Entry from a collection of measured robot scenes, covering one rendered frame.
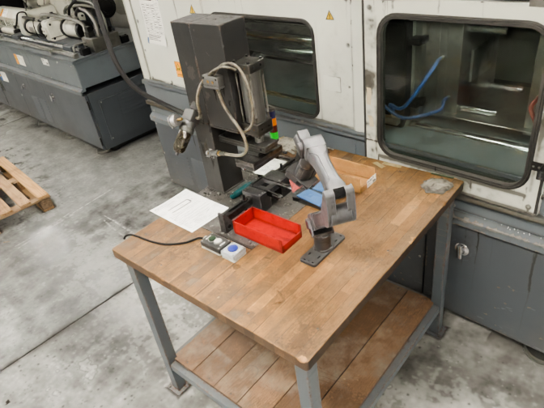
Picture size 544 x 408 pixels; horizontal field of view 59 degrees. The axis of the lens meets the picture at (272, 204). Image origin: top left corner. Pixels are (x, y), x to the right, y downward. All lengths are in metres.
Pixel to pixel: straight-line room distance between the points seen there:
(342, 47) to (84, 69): 3.00
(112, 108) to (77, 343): 2.62
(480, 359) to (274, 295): 1.32
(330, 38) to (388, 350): 1.46
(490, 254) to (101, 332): 2.14
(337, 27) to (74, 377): 2.22
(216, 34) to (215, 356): 1.44
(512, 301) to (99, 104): 3.87
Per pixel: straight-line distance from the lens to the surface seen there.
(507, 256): 2.34
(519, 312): 2.51
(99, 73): 4.90
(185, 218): 2.07
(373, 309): 2.49
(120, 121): 5.05
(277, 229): 1.89
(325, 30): 2.37
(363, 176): 2.16
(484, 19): 1.92
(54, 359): 3.05
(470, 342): 2.70
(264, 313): 1.57
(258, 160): 1.89
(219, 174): 2.14
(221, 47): 1.81
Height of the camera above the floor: 2.02
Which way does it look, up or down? 33 degrees down
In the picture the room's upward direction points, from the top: 9 degrees counter-clockwise
